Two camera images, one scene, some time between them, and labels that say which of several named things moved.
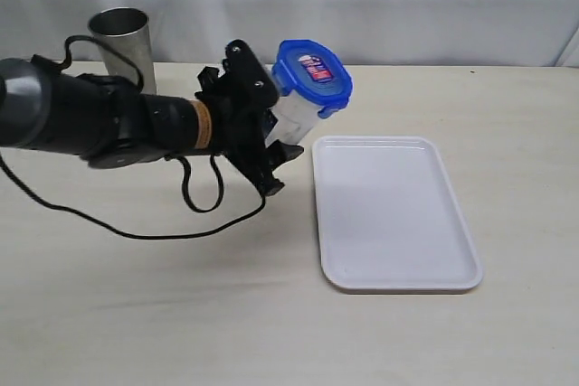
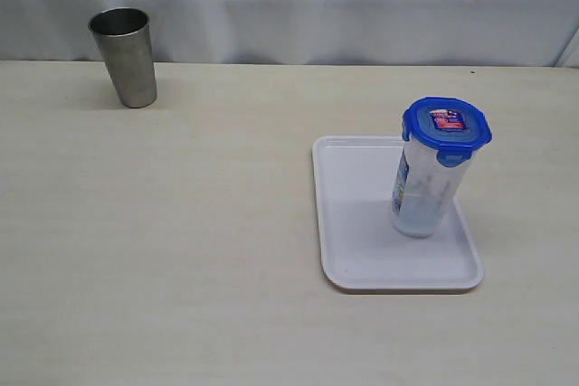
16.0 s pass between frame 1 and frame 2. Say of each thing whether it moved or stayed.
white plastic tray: stayed
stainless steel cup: stayed
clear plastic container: moved
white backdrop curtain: stayed
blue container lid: moved
